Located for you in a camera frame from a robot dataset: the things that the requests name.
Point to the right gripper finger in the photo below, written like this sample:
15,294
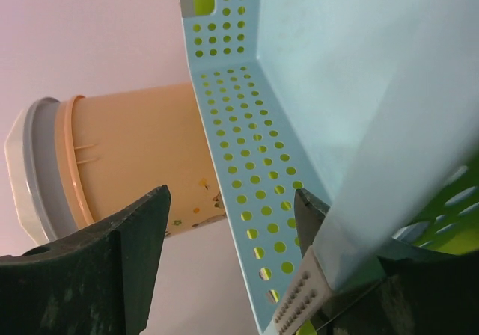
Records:
98,280

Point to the small blue perforated basket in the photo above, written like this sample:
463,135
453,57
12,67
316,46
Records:
318,125

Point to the green plastic tray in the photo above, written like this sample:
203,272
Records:
449,215

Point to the orange capybara bucket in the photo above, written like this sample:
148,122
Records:
113,149

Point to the white octagonal inner bin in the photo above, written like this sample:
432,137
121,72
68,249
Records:
32,168

